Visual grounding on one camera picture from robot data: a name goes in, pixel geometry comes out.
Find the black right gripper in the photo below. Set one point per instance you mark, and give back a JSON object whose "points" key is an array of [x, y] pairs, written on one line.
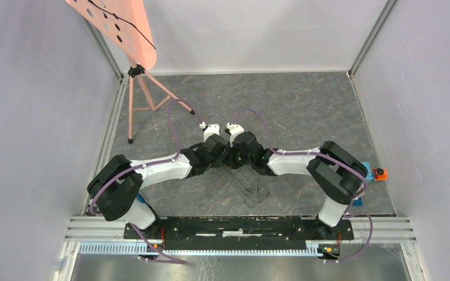
{"points": [[229, 160]]}

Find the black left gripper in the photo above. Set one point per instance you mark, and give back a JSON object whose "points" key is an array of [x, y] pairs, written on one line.
{"points": [[219, 162]]}

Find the grey cloth napkin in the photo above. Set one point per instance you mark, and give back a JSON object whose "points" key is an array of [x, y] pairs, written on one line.
{"points": [[246, 184]]}

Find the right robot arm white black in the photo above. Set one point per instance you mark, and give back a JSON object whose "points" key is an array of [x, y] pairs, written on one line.
{"points": [[340, 175]]}

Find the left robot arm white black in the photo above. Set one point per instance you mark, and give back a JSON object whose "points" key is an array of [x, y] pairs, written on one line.
{"points": [[115, 189]]}

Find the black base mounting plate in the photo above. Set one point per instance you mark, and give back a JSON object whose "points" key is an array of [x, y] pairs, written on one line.
{"points": [[245, 233]]}

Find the blue flat toy plate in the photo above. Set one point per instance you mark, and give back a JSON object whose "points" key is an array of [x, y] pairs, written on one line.
{"points": [[357, 202]]}

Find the blue toy brick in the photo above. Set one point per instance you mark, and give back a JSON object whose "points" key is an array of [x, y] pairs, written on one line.
{"points": [[370, 174]]}

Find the orange toy piece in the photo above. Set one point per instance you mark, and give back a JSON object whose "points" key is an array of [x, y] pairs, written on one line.
{"points": [[380, 174]]}

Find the pink music stand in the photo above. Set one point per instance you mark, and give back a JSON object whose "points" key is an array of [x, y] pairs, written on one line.
{"points": [[126, 24]]}

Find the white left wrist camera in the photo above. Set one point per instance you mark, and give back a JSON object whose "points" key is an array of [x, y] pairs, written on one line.
{"points": [[209, 130]]}

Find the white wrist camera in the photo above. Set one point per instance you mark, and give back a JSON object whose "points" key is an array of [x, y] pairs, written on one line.
{"points": [[209, 130], [233, 131]]}

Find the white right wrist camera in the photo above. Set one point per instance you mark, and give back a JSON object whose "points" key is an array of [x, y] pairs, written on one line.
{"points": [[233, 131]]}

